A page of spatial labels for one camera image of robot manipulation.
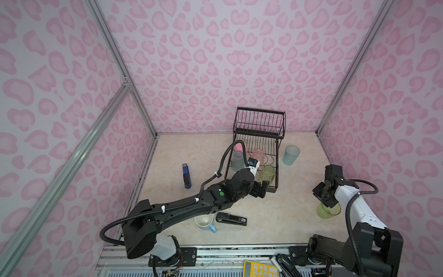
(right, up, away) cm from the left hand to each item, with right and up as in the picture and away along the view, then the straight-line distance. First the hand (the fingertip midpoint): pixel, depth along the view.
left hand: (263, 176), depth 73 cm
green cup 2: (+29, -16, +4) cm, 33 cm away
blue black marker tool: (-38, -4, +23) cm, 44 cm away
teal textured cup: (+22, +9, +26) cm, 35 cm away
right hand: (+29, -10, +10) cm, 33 cm away
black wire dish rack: (0, +19, +16) cm, 25 cm away
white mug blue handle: (-26, -24, +10) cm, 36 cm away
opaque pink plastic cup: (-9, +13, +22) cm, 27 cm away
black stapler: (-14, -21, +7) cm, 26 cm away
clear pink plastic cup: (+3, +8, +26) cm, 28 cm away
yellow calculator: (-3, -36, -4) cm, 37 cm away
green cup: (+6, -2, +16) cm, 17 cm away
